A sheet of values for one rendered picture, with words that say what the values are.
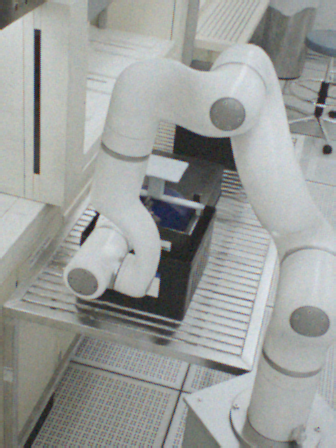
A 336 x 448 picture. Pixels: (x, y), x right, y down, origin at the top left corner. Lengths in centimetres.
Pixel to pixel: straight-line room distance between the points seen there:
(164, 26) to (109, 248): 194
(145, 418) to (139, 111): 156
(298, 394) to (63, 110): 86
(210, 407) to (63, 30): 89
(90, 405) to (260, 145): 157
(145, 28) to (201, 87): 216
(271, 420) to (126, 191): 55
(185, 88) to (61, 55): 68
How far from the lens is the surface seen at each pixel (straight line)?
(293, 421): 150
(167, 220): 179
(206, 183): 213
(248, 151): 121
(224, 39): 341
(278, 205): 121
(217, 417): 156
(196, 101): 110
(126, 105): 119
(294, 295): 124
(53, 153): 187
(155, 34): 324
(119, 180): 125
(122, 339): 171
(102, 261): 135
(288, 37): 537
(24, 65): 181
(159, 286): 172
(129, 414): 258
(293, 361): 139
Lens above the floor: 189
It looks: 32 degrees down
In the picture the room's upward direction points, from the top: 7 degrees clockwise
